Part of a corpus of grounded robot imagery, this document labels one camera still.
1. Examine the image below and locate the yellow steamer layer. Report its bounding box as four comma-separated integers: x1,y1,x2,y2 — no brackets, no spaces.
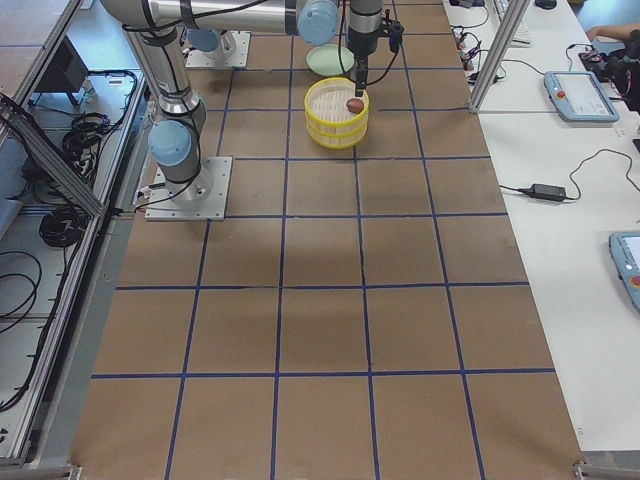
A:
304,77,370,137
306,123,368,150

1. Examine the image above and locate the black power adapter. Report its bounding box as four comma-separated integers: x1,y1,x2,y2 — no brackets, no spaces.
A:
517,183,568,202

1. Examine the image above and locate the brown bun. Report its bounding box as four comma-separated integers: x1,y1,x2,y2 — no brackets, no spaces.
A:
346,98,365,115

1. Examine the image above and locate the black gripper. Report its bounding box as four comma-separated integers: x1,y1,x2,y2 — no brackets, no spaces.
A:
347,7,403,98

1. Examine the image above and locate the aluminium frame post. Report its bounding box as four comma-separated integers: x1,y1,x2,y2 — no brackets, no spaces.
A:
468,0,530,113

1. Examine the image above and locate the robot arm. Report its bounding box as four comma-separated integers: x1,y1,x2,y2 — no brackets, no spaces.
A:
102,1,404,120
187,29,237,56

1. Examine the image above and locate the light green plate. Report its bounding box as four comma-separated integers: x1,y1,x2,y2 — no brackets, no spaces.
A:
306,44,354,77

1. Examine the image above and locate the blue teach pendant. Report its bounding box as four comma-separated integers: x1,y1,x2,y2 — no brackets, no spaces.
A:
608,231,640,310
543,71,620,124

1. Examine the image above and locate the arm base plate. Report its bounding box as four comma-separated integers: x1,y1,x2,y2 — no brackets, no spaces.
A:
145,157,233,221
186,30,251,70

